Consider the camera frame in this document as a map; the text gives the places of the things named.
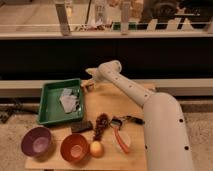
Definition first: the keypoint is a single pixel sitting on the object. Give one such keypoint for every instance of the dark gripper under wrist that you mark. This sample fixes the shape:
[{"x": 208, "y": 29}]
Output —
[{"x": 88, "y": 86}]

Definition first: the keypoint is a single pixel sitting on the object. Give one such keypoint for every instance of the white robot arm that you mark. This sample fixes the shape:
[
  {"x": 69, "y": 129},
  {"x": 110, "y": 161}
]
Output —
[{"x": 165, "y": 132}]

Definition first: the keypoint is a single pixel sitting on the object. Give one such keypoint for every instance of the crumpled clear plastic wrap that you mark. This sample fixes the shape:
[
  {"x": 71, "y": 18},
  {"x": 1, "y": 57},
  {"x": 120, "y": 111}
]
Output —
[{"x": 68, "y": 100}]

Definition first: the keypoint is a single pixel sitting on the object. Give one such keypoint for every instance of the brown grape bunch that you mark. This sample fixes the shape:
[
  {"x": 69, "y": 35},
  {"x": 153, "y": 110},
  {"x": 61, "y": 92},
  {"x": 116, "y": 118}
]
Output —
[{"x": 102, "y": 123}]

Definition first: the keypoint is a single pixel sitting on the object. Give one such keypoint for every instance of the dark rectangular block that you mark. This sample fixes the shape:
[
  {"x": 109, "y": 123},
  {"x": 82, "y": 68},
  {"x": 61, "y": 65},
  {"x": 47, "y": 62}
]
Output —
[{"x": 81, "y": 126}]

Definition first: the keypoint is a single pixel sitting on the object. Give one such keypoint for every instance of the green plastic tray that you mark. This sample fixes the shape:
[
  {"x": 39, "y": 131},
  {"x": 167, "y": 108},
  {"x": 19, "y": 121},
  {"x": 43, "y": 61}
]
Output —
[{"x": 51, "y": 111}]

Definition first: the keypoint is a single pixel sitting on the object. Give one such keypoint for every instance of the wooden board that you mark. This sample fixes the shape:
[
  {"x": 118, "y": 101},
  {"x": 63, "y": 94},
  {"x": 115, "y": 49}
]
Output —
[{"x": 108, "y": 99}]

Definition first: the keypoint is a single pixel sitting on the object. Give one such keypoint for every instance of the orange bowl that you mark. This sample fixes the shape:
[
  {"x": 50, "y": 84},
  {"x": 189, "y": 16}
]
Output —
[{"x": 74, "y": 148}]

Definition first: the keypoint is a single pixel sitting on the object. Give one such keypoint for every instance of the yellow round fruit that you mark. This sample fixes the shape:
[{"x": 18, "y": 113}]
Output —
[{"x": 96, "y": 149}]

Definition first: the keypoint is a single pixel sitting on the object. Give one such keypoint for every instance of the purple bowl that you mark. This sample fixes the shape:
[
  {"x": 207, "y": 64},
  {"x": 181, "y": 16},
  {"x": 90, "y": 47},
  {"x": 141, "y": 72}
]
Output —
[{"x": 36, "y": 141}]

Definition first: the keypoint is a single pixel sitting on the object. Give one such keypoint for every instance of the orange handled peeler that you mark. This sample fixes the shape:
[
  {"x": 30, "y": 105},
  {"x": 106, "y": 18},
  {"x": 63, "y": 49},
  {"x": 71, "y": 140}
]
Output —
[{"x": 116, "y": 124}]

